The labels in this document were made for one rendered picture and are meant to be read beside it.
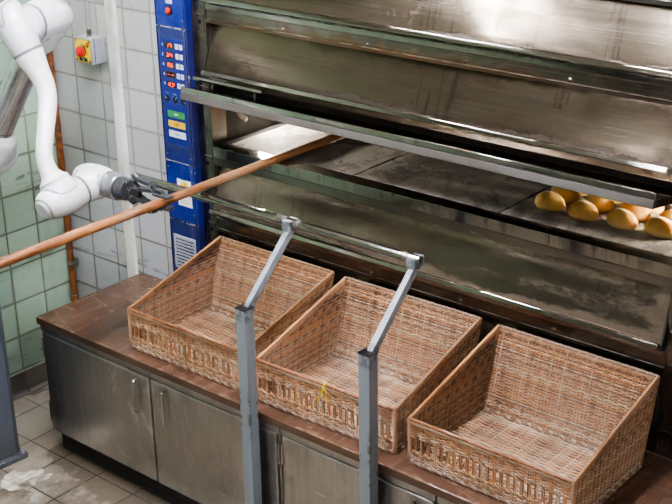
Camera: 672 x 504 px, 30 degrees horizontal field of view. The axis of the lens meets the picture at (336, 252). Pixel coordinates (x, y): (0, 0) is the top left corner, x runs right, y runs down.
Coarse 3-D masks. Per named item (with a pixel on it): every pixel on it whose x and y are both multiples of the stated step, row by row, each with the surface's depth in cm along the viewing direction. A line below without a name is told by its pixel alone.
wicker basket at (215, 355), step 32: (224, 256) 461; (256, 256) 451; (160, 288) 443; (192, 288) 456; (288, 288) 442; (320, 288) 426; (128, 320) 435; (160, 320) 424; (192, 320) 456; (224, 320) 457; (256, 320) 453; (288, 320) 416; (160, 352) 429; (192, 352) 433; (224, 352) 407; (256, 352) 407; (288, 352) 421; (224, 384) 412
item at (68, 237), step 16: (304, 144) 444; (320, 144) 449; (272, 160) 432; (224, 176) 416; (240, 176) 421; (176, 192) 401; (192, 192) 405; (144, 208) 391; (96, 224) 378; (112, 224) 382; (48, 240) 366; (64, 240) 369; (16, 256) 357; (32, 256) 362
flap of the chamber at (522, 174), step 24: (192, 96) 431; (240, 96) 437; (288, 120) 405; (360, 120) 410; (384, 144) 382; (408, 144) 376; (456, 144) 383; (480, 168) 361; (504, 168) 356; (552, 168) 359; (576, 168) 362; (600, 192) 338
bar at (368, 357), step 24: (264, 216) 393; (288, 240) 388; (336, 240) 376; (360, 240) 370; (408, 264) 359; (408, 288) 358; (240, 312) 379; (240, 336) 383; (384, 336) 355; (240, 360) 386; (360, 360) 352; (240, 384) 390; (360, 384) 355; (240, 408) 394; (360, 408) 358; (360, 432) 361; (360, 456) 364; (360, 480) 367
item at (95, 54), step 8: (80, 40) 473; (88, 40) 471; (96, 40) 472; (104, 40) 475; (88, 48) 472; (96, 48) 473; (104, 48) 476; (88, 56) 473; (96, 56) 474; (104, 56) 477
